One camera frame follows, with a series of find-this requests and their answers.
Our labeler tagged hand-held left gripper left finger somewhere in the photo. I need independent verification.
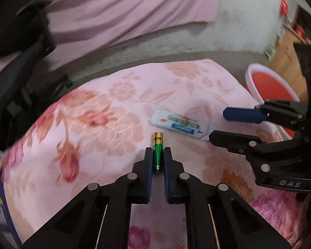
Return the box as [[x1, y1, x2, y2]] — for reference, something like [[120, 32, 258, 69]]
[[22, 147, 154, 249]]

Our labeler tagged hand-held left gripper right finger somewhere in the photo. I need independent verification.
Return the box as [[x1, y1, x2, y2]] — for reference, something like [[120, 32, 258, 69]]
[[163, 147, 292, 249]]

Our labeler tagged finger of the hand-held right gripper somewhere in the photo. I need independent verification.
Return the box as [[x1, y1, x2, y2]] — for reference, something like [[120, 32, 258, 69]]
[[209, 130, 305, 160], [222, 99, 308, 130]]

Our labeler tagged green gold battery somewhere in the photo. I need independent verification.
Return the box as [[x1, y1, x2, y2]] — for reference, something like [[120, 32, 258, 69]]
[[152, 132, 164, 174]]

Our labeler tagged red bin with white rim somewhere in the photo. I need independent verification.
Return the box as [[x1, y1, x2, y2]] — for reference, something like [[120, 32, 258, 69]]
[[245, 63, 301, 140]]

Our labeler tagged white toothpaste tube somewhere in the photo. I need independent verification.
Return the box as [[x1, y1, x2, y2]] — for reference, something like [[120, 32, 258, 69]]
[[148, 108, 217, 141]]

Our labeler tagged pink floral blanket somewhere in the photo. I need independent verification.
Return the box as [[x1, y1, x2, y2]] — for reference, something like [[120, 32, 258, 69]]
[[1, 59, 311, 249]]

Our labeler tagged wooden cabinet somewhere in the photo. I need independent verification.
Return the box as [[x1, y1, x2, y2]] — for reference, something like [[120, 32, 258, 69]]
[[268, 30, 310, 103]]

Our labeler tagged pink curtain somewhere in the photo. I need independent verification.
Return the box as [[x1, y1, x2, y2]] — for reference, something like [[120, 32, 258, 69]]
[[0, 0, 221, 81]]

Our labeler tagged black chair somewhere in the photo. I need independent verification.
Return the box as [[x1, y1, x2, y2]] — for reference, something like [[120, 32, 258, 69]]
[[0, 0, 73, 146]]

